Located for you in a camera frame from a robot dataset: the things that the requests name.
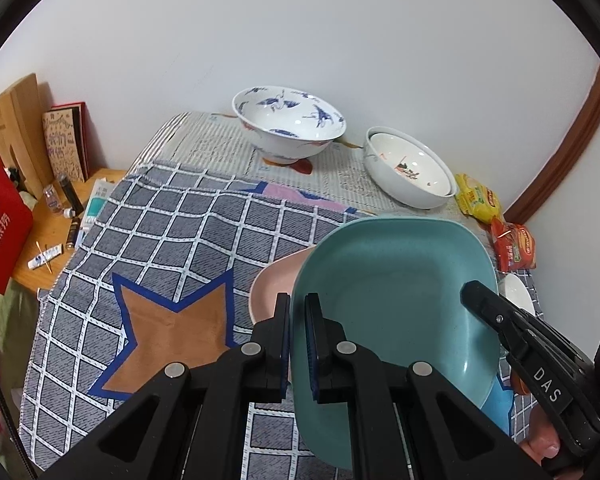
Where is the grey checkered cloth with stars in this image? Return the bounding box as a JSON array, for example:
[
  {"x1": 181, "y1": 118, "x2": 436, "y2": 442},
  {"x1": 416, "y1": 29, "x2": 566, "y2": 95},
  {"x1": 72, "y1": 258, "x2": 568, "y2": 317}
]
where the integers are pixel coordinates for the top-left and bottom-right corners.
[{"x1": 19, "y1": 160, "x2": 546, "y2": 480}]

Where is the patterned book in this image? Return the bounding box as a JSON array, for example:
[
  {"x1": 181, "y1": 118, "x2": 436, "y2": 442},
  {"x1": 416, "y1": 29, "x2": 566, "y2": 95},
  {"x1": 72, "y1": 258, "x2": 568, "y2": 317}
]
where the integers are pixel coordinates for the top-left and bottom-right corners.
[{"x1": 42, "y1": 102, "x2": 90, "y2": 183}]

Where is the teal and white box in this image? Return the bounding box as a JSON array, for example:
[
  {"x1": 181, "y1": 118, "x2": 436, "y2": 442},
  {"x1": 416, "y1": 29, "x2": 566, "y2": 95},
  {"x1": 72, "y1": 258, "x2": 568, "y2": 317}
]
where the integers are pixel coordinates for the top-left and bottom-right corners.
[{"x1": 80, "y1": 178, "x2": 112, "y2": 233}]

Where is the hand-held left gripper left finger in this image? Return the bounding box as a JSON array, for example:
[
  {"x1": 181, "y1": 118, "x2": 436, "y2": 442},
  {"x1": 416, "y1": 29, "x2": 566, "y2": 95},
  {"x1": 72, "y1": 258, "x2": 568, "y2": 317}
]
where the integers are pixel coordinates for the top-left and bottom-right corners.
[{"x1": 40, "y1": 292, "x2": 293, "y2": 480}]

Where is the small glass bottle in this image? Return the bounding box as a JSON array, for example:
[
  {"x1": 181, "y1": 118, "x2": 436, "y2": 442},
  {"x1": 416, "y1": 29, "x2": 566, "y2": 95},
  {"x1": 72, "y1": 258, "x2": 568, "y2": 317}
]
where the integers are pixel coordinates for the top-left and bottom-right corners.
[{"x1": 43, "y1": 185, "x2": 63, "y2": 214}]

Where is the large white bowl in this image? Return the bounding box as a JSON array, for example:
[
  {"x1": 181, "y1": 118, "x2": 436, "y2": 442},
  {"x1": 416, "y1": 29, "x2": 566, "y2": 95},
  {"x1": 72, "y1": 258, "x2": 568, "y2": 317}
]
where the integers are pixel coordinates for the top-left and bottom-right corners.
[{"x1": 364, "y1": 126, "x2": 458, "y2": 210}]

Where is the pink plate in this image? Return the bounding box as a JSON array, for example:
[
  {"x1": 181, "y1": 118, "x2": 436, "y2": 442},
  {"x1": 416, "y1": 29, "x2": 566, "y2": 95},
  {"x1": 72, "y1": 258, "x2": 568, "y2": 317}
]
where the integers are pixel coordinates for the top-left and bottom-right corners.
[{"x1": 249, "y1": 246, "x2": 317, "y2": 386}]

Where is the white bowl with red print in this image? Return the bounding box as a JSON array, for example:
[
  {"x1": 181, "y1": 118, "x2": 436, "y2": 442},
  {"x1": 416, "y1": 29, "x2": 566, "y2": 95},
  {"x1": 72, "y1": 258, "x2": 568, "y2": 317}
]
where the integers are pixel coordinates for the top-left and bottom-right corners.
[{"x1": 369, "y1": 131, "x2": 453, "y2": 197}]

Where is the black tube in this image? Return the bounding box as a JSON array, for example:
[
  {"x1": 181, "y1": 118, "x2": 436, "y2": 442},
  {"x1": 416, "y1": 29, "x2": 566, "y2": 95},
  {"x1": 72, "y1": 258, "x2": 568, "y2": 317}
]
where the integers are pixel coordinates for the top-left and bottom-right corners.
[{"x1": 56, "y1": 175, "x2": 85, "y2": 213}]

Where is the brown door frame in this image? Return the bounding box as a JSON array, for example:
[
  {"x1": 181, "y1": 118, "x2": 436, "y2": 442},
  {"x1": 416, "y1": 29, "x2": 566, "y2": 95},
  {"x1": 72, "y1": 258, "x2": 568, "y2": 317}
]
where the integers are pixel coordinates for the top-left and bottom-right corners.
[{"x1": 502, "y1": 62, "x2": 600, "y2": 223}]

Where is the wooden side table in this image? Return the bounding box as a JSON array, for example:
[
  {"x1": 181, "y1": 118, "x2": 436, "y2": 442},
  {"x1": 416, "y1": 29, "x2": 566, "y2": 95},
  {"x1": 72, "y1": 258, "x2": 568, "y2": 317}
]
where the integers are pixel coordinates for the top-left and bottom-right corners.
[{"x1": 10, "y1": 169, "x2": 128, "y2": 291}]

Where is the person's right hand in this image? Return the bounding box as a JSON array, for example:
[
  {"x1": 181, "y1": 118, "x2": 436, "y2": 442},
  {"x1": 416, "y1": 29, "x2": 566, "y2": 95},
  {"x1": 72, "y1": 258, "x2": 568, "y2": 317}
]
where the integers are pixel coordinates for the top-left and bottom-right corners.
[{"x1": 520, "y1": 395, "x2": 563, "y2": 466}]

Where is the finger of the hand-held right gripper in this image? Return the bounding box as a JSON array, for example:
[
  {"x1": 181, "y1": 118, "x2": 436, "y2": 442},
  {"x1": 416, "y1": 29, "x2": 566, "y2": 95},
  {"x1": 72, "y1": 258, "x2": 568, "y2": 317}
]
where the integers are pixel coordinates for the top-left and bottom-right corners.
[{"x1": 461, "y1": 280, "x2": 536, "y2": 361}]

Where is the white bowl with blue birds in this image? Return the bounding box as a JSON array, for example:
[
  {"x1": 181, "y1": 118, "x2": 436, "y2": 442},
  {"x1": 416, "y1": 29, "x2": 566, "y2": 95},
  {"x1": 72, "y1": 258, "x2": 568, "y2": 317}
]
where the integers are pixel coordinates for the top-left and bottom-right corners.
[{"x1": 231, "y1": 86, "x2": 347, "y2": 165}]

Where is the red paper bag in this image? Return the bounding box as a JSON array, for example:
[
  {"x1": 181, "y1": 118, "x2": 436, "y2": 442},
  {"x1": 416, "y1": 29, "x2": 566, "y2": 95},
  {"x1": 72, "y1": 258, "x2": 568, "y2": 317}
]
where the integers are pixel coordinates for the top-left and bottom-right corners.
[{"x1": 0, "y1": 139, "x2": 34, "y2": 295}]

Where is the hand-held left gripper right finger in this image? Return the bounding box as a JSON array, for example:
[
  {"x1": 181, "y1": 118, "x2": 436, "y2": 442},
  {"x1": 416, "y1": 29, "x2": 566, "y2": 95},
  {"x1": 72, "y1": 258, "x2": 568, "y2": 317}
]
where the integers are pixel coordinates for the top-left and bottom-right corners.
[{"x1": 304, "y1": 292, "x2": 533, "y2": 480}]

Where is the green blanket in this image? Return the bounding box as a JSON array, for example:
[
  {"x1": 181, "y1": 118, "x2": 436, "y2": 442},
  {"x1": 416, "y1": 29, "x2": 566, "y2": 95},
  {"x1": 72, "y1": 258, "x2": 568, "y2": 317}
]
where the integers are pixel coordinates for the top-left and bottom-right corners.
[{"x1": 0, "y1": 280, "x2": 43, "y2": 391}]

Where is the small white bowl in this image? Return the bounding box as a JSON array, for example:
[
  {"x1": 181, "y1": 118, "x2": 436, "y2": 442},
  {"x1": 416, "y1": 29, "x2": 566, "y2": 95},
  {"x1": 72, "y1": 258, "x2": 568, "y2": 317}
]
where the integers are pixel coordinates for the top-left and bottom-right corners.
[{"x1": 497, "y1": 273, "x2": 536, "y2": 318}]

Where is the red chip bag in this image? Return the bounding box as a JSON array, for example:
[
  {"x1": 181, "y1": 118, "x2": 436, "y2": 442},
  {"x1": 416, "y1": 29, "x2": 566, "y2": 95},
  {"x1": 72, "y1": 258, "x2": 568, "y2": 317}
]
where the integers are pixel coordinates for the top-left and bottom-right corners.
[{"x1": 490, "y1": 220, "x2": 538, "y2": 273}]

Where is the teal square plate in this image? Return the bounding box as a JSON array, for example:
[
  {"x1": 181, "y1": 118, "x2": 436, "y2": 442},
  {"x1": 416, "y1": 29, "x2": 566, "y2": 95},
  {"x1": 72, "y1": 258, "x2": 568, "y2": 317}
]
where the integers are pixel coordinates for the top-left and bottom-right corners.
[{"x1": 290, "y1": 216, "x2": 501, "y2": 461}]

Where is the yellow chip bag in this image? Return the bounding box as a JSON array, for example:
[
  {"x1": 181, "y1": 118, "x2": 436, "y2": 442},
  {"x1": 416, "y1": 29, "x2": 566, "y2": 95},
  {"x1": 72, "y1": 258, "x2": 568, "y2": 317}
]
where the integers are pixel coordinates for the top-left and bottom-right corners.
[{"x1": 454, "y1": 173, "x2": 502, "y2": 223}]

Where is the white ointment tube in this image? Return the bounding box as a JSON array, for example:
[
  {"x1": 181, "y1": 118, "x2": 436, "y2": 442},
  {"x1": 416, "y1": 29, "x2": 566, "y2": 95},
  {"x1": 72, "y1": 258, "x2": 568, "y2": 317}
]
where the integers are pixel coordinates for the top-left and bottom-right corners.
[{"x1": 27, "y1": 244, "x2": 65, "y2": 270}]

